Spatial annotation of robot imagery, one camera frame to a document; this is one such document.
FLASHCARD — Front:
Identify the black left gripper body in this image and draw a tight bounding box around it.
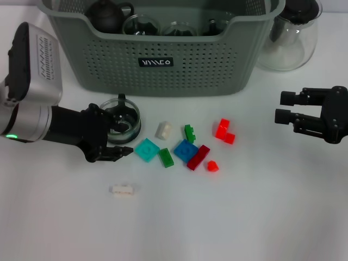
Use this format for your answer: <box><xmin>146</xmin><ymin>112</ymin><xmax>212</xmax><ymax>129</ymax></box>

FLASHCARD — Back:
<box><xmin>43</xmin><ymin>102</ymin><xmax>109</xmax><ymax>164</ymax></box>

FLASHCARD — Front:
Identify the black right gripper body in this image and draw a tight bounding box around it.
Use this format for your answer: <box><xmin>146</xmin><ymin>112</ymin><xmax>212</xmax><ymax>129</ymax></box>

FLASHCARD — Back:
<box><xmin>320</xmin><ymin>85</ymin><xmax>348</xmax><ymax>145</ymax></box>

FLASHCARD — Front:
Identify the white long toy brick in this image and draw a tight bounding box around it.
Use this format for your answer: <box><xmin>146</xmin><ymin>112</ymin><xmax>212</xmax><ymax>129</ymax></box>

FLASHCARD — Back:
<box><xmin>109</xmin><ymin>184</ymin><xmax>134</xmax><ymax>197</ymax></box>

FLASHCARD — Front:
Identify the grey-green perforated storage bin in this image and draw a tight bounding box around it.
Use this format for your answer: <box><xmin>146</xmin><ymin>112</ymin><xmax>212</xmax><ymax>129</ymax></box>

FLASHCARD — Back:
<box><xmin>36</xmin><ymin>0</ymin><xmax>287</xmax><ymax>98</ymax></box>

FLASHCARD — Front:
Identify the cyan square toy plate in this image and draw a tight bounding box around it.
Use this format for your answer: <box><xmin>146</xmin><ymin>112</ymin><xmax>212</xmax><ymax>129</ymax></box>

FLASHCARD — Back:
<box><xmin>133</xmin><ymin>138</ymin><xmax>160</xmax><ymax>163</ymax></box>

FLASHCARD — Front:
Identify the white sloped toy brick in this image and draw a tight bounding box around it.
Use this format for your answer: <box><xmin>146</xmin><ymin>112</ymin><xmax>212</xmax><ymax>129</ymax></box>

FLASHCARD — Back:
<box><xmin>154</xmin><ymin>121</ymin><xmax>173</xmax><ymax>141</ymax></box>

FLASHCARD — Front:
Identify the glass carafe with black lid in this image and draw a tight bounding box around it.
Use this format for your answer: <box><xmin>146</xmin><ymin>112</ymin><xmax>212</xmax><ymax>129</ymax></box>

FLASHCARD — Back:
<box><xmin>257</xmin><ymin>0</ymin><xmax>323</xmax><ymax>72</ymax></box>

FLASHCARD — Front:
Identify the green two-stud toy brick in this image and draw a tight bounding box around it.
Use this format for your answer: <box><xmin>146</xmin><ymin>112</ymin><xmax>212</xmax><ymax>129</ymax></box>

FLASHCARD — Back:
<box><xmin>158</xmin><ymin>148</ymin><xmax>176</xmax><ymax>169</ymax></box>

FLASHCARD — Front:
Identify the blue square toy plate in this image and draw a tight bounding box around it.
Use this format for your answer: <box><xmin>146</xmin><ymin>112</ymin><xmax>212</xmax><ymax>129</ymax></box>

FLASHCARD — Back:
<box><xmin>173</xmin><ymin>139</ymin><xmax>199</xmax><ymax>163</ymax></box>

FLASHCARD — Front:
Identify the green toy brick with side studs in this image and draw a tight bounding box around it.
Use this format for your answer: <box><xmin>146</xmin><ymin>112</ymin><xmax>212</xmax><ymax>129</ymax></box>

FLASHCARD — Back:
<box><xmin>184</xmin><ymin>124</ymin><xmax>197</xmax><ymax>144</ymax></box>

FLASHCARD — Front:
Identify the large orange-red toy brick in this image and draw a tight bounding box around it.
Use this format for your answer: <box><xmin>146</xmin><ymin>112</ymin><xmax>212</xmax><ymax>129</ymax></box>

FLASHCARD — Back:
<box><xmin>214</xmin><ymin>118</ymin><xmax>231</xmax><ymax>141</ymax></box>

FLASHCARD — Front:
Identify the dark red long toy brick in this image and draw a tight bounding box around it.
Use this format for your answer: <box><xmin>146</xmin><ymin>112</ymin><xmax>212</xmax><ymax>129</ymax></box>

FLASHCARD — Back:
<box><xmin>186</xmin><ymin>145</ymin><xmax>211</xmax><ymax>171</ymax></box>

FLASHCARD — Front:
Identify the dark clay teapot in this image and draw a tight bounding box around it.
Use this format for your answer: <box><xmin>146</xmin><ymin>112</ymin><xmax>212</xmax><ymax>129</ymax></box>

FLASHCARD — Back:
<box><xmin>86</xmin><ymin>0</ymin><xmax>135</xmax><ymax>35</ymax></box>

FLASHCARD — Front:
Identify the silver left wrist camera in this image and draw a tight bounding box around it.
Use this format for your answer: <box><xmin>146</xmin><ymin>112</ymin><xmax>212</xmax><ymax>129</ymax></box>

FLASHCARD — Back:
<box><xmin>5</xmin><ymin>21</ymin><xmax>64</xmax><ymax>107</ymax></box>

